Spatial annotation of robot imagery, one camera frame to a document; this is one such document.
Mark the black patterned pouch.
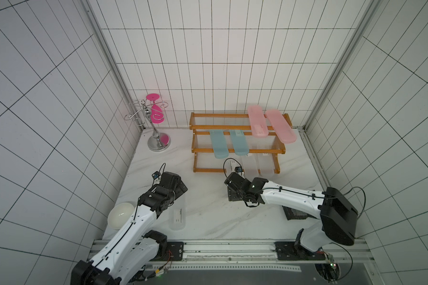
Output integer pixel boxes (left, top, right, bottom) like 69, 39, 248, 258
283, 207, 311, 220

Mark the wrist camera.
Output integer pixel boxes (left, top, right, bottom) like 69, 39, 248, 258
235, 166, 244, 175
152, 171, 162, 181

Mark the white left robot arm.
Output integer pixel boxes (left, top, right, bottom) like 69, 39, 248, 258
70, 172, 188, 285

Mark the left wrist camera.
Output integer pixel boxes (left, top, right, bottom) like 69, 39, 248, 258
152, 171, 162, 181

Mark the chrome stand with pink ornaments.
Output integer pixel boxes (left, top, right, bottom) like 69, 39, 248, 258
124, 93, 171, 152

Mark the wooden two-tier shelf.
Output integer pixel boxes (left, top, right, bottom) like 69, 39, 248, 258
189, 110, 297, 175

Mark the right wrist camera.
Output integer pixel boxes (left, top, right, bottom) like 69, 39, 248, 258
235, 166, 244, 175

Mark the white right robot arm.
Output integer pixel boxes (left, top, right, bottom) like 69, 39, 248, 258
224, 172, 360, 252

